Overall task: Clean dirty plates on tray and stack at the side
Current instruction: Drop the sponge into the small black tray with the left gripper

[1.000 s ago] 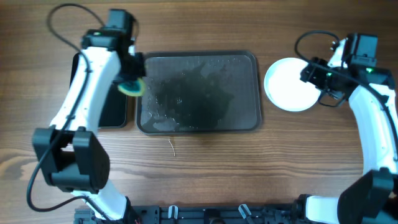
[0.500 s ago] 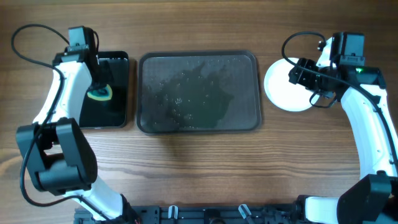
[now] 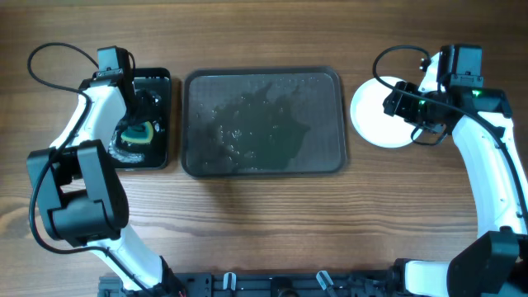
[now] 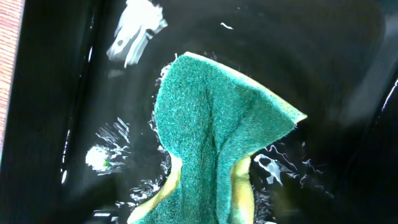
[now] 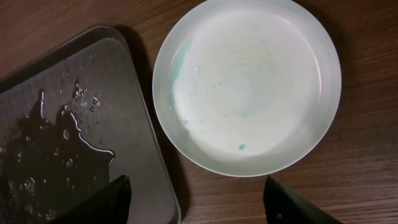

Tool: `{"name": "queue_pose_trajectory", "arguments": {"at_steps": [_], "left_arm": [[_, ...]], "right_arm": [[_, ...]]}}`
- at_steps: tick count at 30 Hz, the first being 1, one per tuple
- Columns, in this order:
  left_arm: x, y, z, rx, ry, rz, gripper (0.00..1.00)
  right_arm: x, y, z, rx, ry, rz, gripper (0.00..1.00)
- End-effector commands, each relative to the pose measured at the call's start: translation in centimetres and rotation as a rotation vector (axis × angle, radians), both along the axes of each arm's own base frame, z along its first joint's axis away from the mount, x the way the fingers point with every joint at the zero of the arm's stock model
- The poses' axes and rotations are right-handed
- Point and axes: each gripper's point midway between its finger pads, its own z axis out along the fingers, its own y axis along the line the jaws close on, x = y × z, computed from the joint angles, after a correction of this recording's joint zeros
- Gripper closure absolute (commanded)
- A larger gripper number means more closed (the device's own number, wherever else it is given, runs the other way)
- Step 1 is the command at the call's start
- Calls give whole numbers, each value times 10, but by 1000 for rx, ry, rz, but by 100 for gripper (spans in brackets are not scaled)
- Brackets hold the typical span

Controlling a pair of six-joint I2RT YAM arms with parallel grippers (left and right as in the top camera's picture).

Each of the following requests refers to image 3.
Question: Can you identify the left black cable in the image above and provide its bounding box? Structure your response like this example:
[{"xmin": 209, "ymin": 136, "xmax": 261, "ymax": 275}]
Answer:
[{"xmin": 26, "ymin": 41, "xmax": 156, "ymax": 296}]

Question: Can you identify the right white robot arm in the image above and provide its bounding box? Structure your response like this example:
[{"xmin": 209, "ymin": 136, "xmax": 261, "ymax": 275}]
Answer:
[{"xmin": 378, "ymin": 78, "xmax": 527, "ymax": 296}]

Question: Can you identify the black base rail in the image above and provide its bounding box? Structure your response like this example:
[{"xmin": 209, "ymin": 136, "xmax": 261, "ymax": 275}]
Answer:
[{"xmin": 97, "ymin": 268, "xmax": 413, "ymax": 297}]

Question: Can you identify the green yellow sponge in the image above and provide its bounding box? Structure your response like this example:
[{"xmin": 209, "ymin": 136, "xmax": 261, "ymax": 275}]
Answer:
[{"xmin": 120, "ymin": 121, "xmax": 154, "ymax": 144}]

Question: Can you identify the grey serving tray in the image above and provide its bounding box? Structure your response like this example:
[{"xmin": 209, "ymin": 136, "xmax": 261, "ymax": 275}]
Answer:
[{"xmin": 181, "ymin": 66, "xmax": 347, "ymax": 178}]

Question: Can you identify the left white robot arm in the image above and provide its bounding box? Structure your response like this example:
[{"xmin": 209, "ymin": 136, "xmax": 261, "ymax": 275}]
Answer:
[{"xmin": 26, "ymin": 78, "xmax": 185, "ymax": 296}]

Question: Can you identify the white plate top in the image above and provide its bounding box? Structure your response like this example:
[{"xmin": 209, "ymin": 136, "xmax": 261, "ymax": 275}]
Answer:
[{"xmin": 350, "ymin": 78, "xmax": 414, "ymax": 149}]

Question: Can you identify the black water tray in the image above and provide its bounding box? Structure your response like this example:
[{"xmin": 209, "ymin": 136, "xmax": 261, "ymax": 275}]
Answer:
[{"xmin": 108, "ymin": 68, "xmax": 172, "ymax": 171}]

